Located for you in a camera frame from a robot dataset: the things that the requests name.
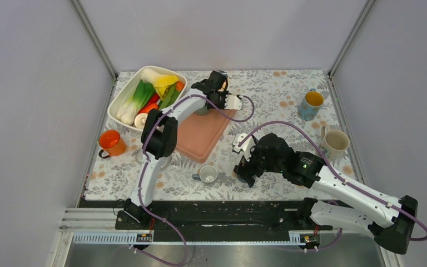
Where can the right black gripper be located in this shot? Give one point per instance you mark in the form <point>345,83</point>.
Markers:
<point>242,171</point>

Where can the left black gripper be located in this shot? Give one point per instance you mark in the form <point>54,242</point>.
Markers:
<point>223,95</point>

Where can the small grey mug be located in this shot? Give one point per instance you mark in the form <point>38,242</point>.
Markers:
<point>208,174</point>

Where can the light blue butterfly mug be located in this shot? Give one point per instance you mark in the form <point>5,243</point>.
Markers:
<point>310,105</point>

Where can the tall beige mug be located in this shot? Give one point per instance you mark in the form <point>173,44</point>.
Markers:
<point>333,143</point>

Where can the orange mug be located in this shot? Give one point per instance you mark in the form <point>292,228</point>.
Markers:
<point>111,144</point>

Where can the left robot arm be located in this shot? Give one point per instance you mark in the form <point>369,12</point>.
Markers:
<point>160,134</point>

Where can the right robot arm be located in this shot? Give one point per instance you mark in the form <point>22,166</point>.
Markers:
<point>385,219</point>

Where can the teal green glazed mug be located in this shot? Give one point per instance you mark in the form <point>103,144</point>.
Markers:
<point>202,111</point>

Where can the orange tape roll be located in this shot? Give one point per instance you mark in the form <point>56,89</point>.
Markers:
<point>223,87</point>

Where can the pink rectangular tray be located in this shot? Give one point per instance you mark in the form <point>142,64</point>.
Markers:
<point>198,135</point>

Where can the toy green bean pod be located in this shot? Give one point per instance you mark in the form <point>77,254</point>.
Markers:
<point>173,93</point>

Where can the toy napa cabbage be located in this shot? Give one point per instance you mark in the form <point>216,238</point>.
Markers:
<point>160,82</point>

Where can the toy red chili pepper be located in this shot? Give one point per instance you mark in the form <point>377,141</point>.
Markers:
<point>154,99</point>

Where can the white oval vegetable basket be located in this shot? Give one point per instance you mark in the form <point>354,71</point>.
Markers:
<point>126,86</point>

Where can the toy orange carrot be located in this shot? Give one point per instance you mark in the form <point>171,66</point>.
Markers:
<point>148,108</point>

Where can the toy white mushroom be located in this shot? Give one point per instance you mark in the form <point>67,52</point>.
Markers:
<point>140,120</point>

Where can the toy bok choy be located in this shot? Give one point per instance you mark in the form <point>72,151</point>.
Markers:
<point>142,94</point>

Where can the clear plastic oval lid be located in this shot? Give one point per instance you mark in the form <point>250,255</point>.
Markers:
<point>139,156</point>

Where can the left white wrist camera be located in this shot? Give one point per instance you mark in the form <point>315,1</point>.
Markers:
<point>233,102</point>

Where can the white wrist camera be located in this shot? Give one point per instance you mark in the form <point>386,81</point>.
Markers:
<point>233,102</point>
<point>243,144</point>

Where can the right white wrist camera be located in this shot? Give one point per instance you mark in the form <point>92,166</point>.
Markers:
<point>243,144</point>

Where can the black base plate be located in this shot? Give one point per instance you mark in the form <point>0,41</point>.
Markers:
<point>222,218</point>

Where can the white slotted cable duct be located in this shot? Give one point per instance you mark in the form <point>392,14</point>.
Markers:
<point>158,238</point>

